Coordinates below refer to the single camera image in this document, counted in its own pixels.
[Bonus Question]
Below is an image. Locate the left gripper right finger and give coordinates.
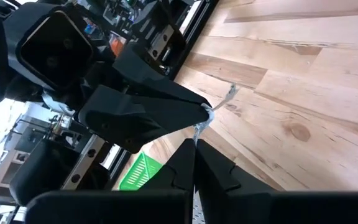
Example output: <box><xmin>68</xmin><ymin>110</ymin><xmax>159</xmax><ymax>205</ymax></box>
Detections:
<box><xmin>195</xmin><ymin>138</ymin><xmax>278</xmax><ymax>224</ymax></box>

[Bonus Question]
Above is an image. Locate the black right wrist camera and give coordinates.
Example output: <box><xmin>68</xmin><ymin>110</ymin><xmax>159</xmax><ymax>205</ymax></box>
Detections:
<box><xmin>3</xmin><ymin>2</ymin><xmax>94</xmax><ymax>91</ymax></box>

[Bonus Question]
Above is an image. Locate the green slotted plastic basket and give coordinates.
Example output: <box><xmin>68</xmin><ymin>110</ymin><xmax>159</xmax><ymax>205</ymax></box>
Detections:
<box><xmin>119</xmin><ymin>151</ymin><xmax>164</xmax><ymax>191</ymax></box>

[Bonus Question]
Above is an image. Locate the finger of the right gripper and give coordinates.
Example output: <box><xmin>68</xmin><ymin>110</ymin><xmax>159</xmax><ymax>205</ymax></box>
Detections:
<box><xmin>78</xmin><ymin>84</ymin><xmax>211</xmax><ymax>154</ymax></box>
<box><xmin>112</xmin><ymin>42</ymin><xmax>211</xmax><ymax>108</ymax></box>

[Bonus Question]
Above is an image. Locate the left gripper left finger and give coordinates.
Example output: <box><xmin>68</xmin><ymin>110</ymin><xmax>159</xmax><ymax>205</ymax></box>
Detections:
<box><xmin>140</xmin><ymin>138</ymin><xmax>196</xmax><ymax>224</ymax></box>

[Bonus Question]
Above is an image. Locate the plastic-wrapped silver nail clipper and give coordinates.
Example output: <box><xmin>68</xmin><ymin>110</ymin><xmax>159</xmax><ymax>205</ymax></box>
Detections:
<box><xmin>192</xmin><ymin>82</ymin><xmax>239</xmax><ymax>142</ymax></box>

